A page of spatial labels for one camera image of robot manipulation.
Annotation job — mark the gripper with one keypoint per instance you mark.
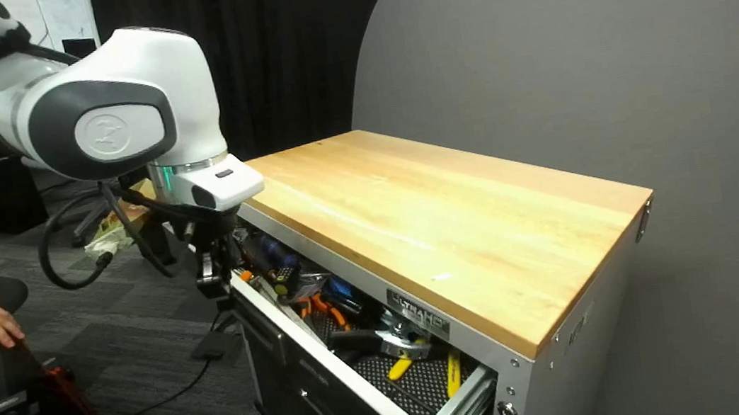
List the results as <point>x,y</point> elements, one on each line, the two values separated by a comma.
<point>201,228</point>

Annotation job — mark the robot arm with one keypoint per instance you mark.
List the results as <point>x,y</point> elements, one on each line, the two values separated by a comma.
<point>132,89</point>

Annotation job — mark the orange tipped screwdriver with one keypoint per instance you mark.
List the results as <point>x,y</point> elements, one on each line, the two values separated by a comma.
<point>247,276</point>

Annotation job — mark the black and yellow screwdriver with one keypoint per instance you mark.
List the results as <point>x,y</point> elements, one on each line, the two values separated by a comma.
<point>272,267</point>

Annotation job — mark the drawer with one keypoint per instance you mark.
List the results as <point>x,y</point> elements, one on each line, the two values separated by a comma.
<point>365,394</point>

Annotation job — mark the steel tool cabinet wooden top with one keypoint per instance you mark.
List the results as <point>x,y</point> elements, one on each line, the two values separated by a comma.
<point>457,224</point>

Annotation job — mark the yellow bag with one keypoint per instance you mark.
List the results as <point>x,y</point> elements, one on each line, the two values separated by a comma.
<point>119,230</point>

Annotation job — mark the office chair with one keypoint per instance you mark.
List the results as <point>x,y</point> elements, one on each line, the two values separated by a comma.
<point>88,216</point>

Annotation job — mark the black box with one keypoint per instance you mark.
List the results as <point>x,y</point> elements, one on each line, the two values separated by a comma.
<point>11,194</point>

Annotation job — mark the black curtain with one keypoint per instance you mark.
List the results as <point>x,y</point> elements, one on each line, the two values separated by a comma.
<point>262,43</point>

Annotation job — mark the whiteboard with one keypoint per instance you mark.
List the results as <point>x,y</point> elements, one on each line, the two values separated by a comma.
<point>59,16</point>

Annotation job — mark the grey partition panel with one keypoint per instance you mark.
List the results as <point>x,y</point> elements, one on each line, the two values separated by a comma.
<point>605,48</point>

